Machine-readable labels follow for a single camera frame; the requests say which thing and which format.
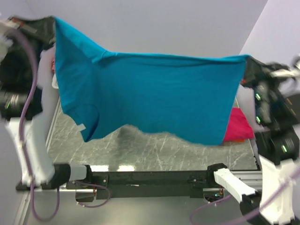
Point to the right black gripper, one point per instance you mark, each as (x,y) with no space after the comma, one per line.
(252,71)

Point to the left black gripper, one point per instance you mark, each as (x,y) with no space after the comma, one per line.
(44,28)

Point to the blue t shirt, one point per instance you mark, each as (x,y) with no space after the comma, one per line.
(189,97)

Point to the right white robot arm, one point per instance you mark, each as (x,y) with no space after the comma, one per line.
(277,147)

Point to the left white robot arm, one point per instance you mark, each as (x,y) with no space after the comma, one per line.
(21,43)

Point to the salmon crumpled t shirt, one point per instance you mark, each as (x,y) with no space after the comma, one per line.
(53,66)

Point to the white plastic basket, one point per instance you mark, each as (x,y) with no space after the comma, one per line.
(54,82)

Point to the pink folded t shirt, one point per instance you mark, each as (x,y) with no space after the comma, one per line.
(238,127)

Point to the black base beam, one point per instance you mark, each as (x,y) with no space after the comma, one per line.
(156,184)

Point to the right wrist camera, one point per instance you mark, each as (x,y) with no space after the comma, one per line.
(291,72)

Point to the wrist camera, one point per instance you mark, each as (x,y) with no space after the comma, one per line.
(291,72)
(8,24)

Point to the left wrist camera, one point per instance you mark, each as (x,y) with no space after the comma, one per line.
(8,24)

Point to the aluminium rail frame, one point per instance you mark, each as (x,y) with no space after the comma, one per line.
(251,178)

